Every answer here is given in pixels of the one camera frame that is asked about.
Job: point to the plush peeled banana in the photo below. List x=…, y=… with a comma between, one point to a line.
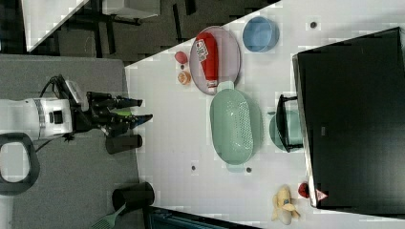
x=283, y=208

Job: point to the red ketchup bottle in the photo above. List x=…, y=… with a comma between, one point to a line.
x=207, y=52

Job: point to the blue bowl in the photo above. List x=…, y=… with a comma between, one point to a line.
x=260, y=34

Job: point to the mint green oval strainer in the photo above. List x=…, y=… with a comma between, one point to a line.
x=236, y=126

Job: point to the toy strawberry near oven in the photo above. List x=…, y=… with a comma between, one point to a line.
x=303, y=190

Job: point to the black cylinder holder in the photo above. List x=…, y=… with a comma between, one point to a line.
x=134, y=197

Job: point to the black toaster oven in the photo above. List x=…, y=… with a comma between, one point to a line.
x=351, y=107

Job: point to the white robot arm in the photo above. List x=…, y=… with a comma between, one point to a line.
x=23, y=122

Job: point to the green mug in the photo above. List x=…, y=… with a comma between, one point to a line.
x=293, y=128

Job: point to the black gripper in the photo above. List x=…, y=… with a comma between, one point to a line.
x=95, y=113

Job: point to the purple round plate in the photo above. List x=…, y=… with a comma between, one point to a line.
x=229, y=60

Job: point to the green spatula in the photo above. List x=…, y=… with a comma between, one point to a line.
x=109, y=221

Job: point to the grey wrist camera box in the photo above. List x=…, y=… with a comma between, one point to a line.
x=78, y=95

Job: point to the toy strawberry near plate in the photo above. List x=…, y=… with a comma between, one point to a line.
x=181, y=57

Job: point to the green marker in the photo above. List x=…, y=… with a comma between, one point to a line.
x=122, y=112

